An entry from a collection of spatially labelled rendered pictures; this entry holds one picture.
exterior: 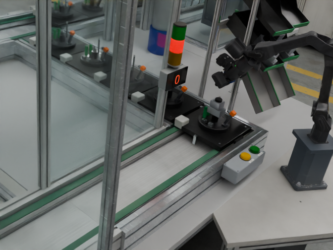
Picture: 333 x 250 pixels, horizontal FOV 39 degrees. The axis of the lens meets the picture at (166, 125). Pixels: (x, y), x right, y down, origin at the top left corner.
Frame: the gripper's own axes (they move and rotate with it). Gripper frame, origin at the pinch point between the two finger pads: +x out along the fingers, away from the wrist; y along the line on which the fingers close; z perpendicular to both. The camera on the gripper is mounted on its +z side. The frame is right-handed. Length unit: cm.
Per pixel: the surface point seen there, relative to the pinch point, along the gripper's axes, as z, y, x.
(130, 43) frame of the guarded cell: 9, 82, -48
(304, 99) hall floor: -35, -254, 121
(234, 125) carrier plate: -18.1, -6.6, 11.8
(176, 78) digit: 8.7, 19.7, 2.4
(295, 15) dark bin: 9, -46, -18
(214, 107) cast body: -7.5, 2.2, 8.3
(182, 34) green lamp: 19.6, 19.7, -11.2
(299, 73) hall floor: -10, -306, 140
